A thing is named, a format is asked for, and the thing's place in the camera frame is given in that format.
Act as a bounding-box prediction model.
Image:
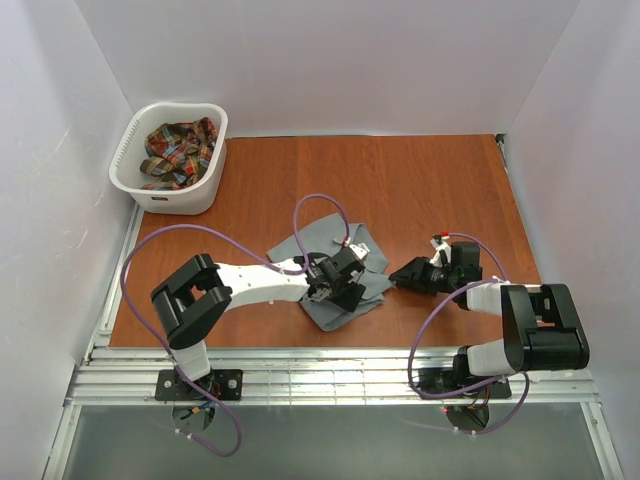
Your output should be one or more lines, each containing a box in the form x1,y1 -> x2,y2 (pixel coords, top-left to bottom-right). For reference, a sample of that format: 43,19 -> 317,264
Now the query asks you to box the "grey long sleeve shirt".
299,214 -> 392,332

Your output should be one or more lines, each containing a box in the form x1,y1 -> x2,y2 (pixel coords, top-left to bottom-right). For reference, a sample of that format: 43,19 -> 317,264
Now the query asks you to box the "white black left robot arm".
151,244 -> 369,381

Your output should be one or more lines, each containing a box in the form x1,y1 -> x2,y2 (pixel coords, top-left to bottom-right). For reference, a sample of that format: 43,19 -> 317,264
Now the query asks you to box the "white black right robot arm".
390,233 -> 590,395

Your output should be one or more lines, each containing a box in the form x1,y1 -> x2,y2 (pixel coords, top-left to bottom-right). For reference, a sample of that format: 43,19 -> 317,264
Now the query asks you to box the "plaid long sleeve shirt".
139,117 -> 218,191

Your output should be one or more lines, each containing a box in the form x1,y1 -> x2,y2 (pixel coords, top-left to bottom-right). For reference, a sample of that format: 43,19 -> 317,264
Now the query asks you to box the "white plastic laundry basket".
109,102 -> 228,215

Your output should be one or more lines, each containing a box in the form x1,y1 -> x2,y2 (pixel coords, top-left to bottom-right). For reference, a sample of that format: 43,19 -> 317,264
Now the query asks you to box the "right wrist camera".
429,232 -> 451,268

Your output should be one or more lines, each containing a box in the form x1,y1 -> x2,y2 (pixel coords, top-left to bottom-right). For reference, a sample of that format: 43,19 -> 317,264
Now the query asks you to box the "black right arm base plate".
412,368 -> 512,400

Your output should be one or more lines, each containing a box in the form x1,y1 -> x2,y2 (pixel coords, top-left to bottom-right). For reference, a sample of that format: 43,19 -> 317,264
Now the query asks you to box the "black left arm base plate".
154,369 -> 244,401

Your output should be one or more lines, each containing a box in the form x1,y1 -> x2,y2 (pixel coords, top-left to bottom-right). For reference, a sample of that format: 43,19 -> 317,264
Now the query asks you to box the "aluminium rail frame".
44,346 -> 623,479

